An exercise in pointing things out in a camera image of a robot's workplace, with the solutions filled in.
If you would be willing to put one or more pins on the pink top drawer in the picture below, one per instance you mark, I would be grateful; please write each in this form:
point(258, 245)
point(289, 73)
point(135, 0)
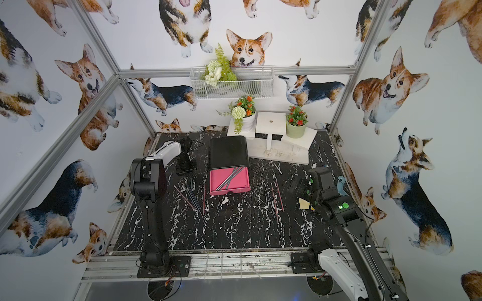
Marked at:
point(239, 184)

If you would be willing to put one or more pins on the teal plastic scoop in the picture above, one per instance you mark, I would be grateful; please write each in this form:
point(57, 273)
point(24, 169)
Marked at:
point(341, 186)

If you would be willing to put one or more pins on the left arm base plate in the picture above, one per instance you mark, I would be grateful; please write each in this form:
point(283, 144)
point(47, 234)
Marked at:
point(177, 266)

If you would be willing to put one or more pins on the red pencil near drawer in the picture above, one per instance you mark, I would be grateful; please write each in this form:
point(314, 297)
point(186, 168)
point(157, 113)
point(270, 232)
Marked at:
point(204, 199)

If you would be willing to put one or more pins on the dark blue pencil left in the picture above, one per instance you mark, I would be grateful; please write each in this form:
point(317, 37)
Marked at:
point(194, 201)

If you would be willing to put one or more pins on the black drawer cabinet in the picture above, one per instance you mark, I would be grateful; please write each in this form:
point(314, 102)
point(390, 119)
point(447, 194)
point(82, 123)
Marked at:
point(228, 152)

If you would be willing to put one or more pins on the white wooden stand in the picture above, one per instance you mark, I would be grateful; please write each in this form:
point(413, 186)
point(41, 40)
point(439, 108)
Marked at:
point(267, 139)

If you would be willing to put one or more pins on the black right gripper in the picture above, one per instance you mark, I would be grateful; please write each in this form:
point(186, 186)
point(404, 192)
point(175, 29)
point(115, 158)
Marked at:
point(304, 182)

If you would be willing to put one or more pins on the white wire basket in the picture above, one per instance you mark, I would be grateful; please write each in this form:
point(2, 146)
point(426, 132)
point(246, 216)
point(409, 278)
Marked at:
point(257, 82)

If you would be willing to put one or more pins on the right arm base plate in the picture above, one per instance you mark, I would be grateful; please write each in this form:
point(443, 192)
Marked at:
point(305, 262)

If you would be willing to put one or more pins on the white pot orange flowers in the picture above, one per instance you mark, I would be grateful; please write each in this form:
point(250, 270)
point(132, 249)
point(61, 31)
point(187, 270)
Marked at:
point(243, 113)

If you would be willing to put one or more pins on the red pencil far left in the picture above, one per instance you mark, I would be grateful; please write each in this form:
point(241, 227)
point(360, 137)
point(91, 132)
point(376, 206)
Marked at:
point(186, 199)

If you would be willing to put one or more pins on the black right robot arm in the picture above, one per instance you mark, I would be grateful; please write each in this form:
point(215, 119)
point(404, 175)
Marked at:
point(371, 279)

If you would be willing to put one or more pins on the green fern with white flowers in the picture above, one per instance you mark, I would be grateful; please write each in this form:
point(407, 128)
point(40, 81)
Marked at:
point(219, 69)

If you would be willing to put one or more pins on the yellow sticky note pad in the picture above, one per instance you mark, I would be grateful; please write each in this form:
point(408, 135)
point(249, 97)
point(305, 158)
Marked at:
point(304, 205)

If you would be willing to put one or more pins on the green pencil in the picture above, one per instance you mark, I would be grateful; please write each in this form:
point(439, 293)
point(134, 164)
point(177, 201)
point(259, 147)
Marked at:
point(239, 169)
point(228, 180)

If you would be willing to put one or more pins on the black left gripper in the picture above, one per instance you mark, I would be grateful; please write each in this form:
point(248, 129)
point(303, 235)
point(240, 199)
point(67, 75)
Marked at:
point(186, 163)

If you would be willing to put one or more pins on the red pencil right group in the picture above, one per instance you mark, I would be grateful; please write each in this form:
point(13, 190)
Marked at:
point(274, 202)

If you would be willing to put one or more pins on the green pot red flowers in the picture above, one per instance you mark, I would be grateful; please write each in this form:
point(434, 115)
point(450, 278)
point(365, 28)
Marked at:
point(296, 121)

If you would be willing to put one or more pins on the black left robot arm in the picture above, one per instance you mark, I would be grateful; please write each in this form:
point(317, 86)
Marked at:
point(149, 186)

